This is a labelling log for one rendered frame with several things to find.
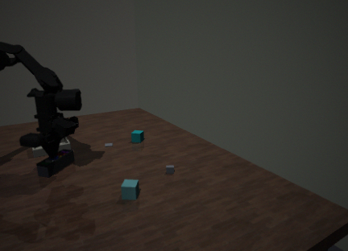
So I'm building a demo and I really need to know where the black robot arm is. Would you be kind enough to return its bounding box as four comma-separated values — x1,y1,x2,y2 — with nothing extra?
0,42,82,137

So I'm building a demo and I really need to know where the teal cube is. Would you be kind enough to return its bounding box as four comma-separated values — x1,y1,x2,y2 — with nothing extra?
131,130,144,143
121,179,139,200

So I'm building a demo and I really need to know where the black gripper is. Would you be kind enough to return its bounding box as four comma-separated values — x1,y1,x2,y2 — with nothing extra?
20,110,63,158

